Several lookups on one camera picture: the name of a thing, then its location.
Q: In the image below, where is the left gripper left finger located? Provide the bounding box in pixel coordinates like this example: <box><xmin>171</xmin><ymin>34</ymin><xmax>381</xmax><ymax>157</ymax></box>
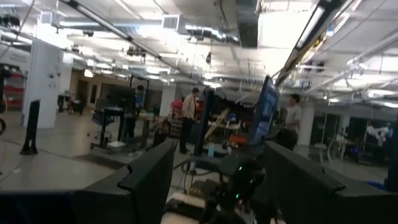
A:
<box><xmin>0</xmin><ymin>139</ymin><xmax>177</xmax><ymax>224</ymax></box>

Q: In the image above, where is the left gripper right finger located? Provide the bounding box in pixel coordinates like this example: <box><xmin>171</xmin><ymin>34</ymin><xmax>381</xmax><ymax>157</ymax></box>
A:
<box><xmin>262</xmin><ymin>141</ymin><xmax>398</xmax><ymax>224</ymax></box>

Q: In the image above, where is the person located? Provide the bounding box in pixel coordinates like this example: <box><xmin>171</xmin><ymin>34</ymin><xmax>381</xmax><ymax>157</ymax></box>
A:
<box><xmin>124</xmin><ymin>85</ymin><xmax>146</xmax><ymax>142</ymax></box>
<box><xmin>284</xmin><ymin>93</ymin><xmax>303</xmax><ymax>134</ymax></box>
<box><xmin>273</xmin><ymin>128</ymin><xmax>299</xmax><ymax>152</ymax></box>
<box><xmin>179</xmin><ymin>87</ymin><xmax>200</xmax><ymax>156</ymax></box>

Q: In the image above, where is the black rolling desk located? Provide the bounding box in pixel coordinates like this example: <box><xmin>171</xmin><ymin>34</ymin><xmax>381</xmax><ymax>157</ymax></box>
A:
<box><xmin>90</xmin><ymin>106</ymin><xmax>125</xmax><ymax>154</ymax></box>

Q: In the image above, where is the orange crate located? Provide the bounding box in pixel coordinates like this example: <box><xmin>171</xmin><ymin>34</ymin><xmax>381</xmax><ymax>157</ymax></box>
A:
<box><xmin>228</xmin><ymin>133</ymin><xmax>249</xmax><ymax>146</ymax></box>

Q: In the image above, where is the monitor with blue screen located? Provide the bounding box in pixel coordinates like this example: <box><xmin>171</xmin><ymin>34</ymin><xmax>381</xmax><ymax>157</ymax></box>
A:
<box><xmin>248</xmin><ymin>75</ymin><xmax>281</xmax><ymax>147</ymax></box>

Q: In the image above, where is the black floor stand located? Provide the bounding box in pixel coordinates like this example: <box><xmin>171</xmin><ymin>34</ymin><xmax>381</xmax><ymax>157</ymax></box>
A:
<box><xmin>19</xmin><ymin>99</ymin><xmax>41</xmax><ymax>156</ymax></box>

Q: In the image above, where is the white pillar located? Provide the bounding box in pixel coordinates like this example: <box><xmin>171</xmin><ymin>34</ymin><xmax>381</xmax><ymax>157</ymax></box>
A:
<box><xmin>21</xmin><ymin>39</ymin><xmax>73</xmax><ymax>130</ymax></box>

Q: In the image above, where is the red storage shelf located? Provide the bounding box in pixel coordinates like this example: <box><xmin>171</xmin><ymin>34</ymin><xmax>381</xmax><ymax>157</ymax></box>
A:
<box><xmin>2</xmin><ymin>76</ymin><xmax>25</xmax><ymax>108</ymax></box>

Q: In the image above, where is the black overhead light beam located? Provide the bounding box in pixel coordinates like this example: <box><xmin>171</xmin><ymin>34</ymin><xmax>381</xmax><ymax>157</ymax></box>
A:
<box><xmin>275</xmin><ymin>0</ymin><xmax>346</xmax><ymax>87</ymax></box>

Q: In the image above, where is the black post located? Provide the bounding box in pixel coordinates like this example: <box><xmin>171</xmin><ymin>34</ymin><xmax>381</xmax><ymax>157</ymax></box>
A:
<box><xmin>193</xmin><ymin>88</ymin><xmax>216</xmax><ymax>157</ymax></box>

